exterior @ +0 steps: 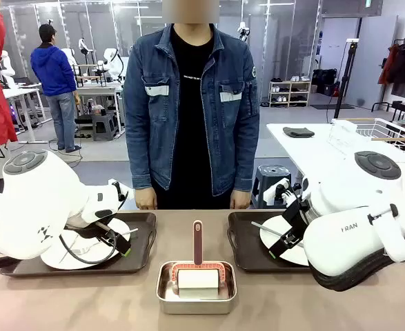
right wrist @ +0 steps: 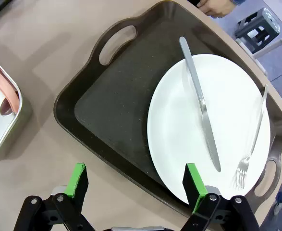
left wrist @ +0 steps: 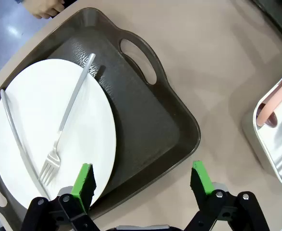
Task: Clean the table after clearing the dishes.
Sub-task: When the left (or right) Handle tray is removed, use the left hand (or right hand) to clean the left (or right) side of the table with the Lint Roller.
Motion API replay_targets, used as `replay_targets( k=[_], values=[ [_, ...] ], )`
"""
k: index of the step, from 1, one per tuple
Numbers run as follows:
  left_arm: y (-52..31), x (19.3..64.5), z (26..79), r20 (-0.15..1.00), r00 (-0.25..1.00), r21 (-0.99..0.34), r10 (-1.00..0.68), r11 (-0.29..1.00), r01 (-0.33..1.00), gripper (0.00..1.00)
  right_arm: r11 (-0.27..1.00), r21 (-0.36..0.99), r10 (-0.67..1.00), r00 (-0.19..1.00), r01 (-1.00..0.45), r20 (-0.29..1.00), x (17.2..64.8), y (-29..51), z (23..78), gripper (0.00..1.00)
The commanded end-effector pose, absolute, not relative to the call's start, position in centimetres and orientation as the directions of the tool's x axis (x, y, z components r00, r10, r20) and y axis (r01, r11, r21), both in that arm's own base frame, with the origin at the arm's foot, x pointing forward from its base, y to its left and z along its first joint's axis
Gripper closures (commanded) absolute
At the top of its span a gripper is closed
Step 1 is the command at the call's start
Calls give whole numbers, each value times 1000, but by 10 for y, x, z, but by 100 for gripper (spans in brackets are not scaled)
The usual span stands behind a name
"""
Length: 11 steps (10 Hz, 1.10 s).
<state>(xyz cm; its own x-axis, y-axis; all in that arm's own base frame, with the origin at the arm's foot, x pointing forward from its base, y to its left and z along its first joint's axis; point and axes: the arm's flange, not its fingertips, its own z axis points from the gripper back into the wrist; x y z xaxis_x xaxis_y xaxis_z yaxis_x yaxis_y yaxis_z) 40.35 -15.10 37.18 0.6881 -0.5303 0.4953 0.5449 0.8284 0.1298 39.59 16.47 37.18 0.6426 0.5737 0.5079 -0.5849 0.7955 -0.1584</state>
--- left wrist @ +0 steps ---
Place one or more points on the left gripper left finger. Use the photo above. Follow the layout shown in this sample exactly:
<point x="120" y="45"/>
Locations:
<point x="82" y="187"/>

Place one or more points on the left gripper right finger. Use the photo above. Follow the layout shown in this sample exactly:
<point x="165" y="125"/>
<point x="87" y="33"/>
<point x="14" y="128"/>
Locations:
<point x="203" y="185"/>

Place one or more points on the person's hand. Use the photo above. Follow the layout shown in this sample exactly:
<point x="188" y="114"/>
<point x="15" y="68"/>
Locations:
<point x="45" y="9"/>

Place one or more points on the silver table knife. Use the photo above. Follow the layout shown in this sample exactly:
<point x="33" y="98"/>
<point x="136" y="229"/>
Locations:
<point x="35" y="174"/>

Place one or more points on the silver fork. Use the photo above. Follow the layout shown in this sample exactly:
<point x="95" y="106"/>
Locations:
<point x="56" y="144"/>

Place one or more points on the stainless steel rectangular container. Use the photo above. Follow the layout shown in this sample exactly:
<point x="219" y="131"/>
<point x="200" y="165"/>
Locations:
<point x="275" y="149"/>

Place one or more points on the white round plate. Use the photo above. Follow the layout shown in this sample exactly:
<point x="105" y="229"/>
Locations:
<point x="47" y="96"/>

